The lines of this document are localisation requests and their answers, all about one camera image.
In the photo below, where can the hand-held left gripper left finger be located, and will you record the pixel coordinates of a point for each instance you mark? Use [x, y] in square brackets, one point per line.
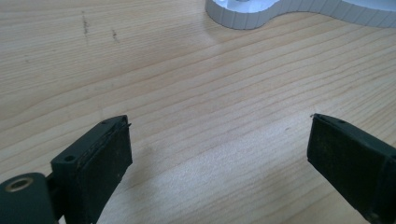
[99, 161]

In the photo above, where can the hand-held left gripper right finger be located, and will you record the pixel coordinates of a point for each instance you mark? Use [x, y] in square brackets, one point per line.
[348, 158]

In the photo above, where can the white holder with post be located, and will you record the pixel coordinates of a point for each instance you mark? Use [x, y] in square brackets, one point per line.
[243, 17]

